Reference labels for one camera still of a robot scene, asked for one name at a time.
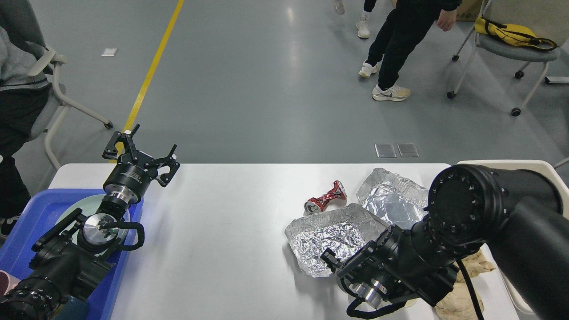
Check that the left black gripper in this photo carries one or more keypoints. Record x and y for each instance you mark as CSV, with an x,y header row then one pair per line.
x,y
129,180

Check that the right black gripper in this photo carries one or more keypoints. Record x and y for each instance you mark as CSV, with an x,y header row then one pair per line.
x,y
361,273

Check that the foil tray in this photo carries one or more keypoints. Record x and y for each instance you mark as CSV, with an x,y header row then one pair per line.
x,y
344,231
393,198

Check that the crushed red can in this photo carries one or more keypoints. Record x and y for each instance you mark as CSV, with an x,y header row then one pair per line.
x,y
318,205

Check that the green plate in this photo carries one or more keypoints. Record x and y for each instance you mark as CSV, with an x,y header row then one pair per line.
x,y
84,204

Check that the brown paper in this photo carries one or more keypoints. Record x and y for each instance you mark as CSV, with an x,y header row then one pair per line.
x,y
477,263

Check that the dark teal mug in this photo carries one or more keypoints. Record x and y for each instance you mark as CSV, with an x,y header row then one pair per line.
x,y
74,309

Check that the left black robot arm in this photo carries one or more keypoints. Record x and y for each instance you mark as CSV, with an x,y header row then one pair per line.
x,y
71,258

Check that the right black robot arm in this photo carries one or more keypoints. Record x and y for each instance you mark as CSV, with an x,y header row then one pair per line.
x,y
517,213

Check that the blue plastic tray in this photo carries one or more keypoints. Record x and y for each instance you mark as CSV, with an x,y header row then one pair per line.
x,y
38,217

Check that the left floor plate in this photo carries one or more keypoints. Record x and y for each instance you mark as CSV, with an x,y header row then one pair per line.
x,y
385,151

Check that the floor plate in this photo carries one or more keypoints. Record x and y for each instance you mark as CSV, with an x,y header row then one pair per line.
x,y
385,151
408,149

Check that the right floor plate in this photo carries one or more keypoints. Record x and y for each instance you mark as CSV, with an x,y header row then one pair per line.
x,y
408,149

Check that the crumpled brown paper bag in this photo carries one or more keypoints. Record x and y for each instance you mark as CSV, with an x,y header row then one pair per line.
x,y
457,305

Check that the seated person grey sweater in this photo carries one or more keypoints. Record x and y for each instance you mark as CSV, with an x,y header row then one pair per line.
x,y
22,99

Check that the pink mug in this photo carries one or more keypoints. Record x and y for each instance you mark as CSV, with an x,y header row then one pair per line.
x,y
7,282

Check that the left grey office chair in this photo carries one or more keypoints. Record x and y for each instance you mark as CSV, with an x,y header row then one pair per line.
x,y
20,16

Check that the person with beige sneakers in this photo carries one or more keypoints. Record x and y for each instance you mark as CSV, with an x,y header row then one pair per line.
x,y
404,28

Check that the cardboard box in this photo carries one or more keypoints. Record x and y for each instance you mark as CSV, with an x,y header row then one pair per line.
x,y
468,10

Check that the yellow bag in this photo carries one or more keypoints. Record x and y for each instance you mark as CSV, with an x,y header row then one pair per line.
x,y
513,34

